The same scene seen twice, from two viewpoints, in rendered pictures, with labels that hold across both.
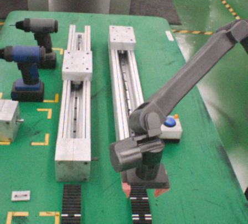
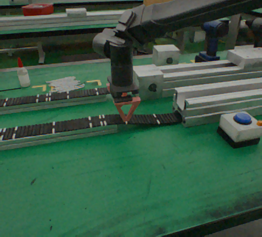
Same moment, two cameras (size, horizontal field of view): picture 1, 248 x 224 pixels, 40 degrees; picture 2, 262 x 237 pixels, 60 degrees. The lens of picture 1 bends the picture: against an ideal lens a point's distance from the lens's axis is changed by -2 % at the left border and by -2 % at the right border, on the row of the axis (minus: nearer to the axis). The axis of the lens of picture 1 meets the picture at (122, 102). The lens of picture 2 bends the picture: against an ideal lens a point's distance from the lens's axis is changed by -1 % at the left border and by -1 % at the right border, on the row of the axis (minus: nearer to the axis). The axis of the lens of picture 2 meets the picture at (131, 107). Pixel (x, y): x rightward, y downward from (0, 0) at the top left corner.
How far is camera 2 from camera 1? 0.94 m
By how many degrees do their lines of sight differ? 67
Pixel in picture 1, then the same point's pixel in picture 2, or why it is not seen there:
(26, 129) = not seen: hidden behind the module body
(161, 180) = (115, 89)
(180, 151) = (220, 151)
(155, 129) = (123, 24)
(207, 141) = not seen: outside the picture
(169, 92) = (165, 4)
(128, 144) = (110, 33)
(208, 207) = (140, 180)
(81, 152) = (145, 72)
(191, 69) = not seen: outside the picture
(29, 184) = not seen: hidden behind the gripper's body
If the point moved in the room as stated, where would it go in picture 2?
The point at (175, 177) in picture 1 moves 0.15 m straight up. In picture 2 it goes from (173, 148) to (179, 98)
